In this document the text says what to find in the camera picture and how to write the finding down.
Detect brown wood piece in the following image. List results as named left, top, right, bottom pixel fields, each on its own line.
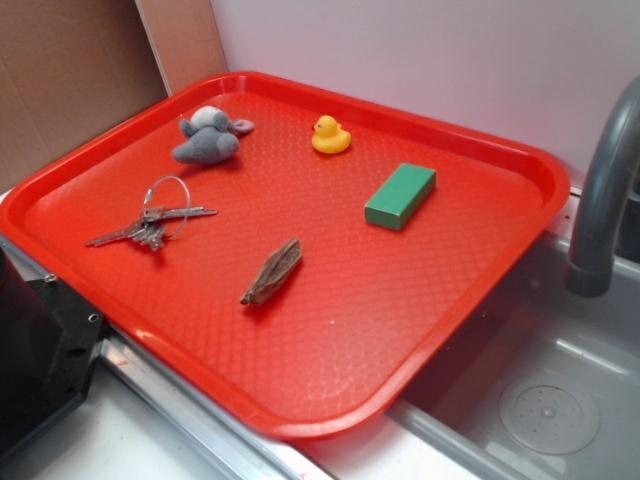
left=240, top=238, right=303, bottom=305

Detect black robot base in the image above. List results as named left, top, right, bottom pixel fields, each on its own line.
left=1, top=253, right=105, bottom=462

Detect green wooden block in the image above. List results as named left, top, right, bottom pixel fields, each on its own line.
left=364, top=163, right=437, bottom=231

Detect red plastic tray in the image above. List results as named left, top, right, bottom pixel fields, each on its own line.
left=1, top=72, right=569, bottom=440

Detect grey plastic sink basin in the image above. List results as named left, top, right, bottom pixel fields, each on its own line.
left=390, top=234, right=639, bottom=479

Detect silver keys on ring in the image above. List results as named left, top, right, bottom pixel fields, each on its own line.
left=84, top=175, right=219, bottom=252

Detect brown cardboard panel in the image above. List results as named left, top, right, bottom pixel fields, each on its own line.
left=1, top=1, right=227, bottom=191

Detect grey plush mouse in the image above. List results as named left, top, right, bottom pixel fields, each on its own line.
left=172, top=106, right=255, bottom=166

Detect yellow rubber duck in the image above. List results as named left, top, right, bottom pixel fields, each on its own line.
left=311, top=115, right=352, bottom=154

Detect grey toy faucet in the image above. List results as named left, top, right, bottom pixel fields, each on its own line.
left=564, top=79, right=639, bottom=298

